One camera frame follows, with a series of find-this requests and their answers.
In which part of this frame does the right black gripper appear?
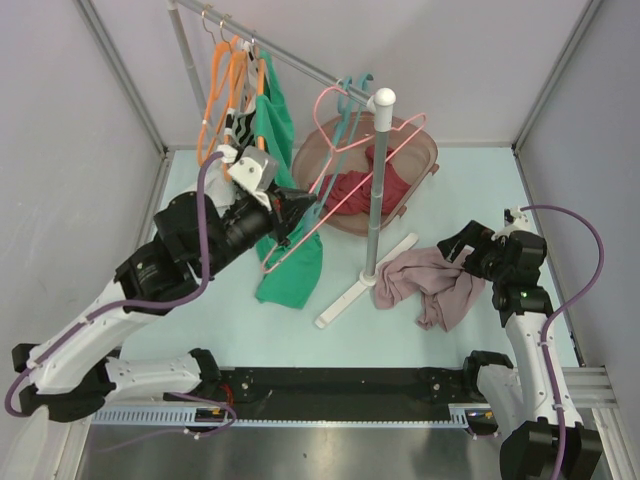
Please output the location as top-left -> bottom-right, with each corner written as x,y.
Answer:
437,220 -> 510,283

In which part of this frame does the mauve pink tank top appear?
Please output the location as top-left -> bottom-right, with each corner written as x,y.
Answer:
374,247 -> 486,332

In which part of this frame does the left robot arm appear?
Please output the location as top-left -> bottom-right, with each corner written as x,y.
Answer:
5,186 -> 316,423

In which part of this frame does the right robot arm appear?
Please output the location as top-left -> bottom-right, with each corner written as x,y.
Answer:
437,211 -> 603,479

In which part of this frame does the green tank top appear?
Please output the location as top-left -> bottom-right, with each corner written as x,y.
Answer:
255,50 -> 323,309

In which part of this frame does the black white striped top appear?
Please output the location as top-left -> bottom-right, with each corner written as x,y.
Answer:
226,41 -> 257,150

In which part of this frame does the orange hanger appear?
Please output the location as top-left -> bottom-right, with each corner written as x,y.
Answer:
252,43 -> 268,152
217,14 -> 250,182
196,4 -> 235,166

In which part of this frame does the teal hanger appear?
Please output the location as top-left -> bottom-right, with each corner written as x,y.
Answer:
304,72 -> 374,233

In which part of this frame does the red garment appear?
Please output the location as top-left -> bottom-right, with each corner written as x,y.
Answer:
317,144 -> 412,217

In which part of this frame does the brown plastic basket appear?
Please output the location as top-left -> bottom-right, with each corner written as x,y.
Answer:
292,117 -> 438,237

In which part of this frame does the white garment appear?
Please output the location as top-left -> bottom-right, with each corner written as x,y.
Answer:
205,55 -> 235,210

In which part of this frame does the grey clothes rack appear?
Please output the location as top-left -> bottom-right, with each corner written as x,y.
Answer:
167,0 -> 418,329

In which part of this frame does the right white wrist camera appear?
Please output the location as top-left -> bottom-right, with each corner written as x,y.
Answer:
493,206 -> 532,242

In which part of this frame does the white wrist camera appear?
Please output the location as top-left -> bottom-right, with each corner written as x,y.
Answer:
493,206 -> 532,242
215,144 -> 279,212

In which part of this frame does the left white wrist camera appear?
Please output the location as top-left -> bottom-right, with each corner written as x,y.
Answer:
215,144 -> 279,212

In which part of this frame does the white cable duct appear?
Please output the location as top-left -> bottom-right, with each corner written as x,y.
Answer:
92,404 -> 497,435

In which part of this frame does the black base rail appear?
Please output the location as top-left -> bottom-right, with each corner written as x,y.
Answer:
162,366 -> 501,431

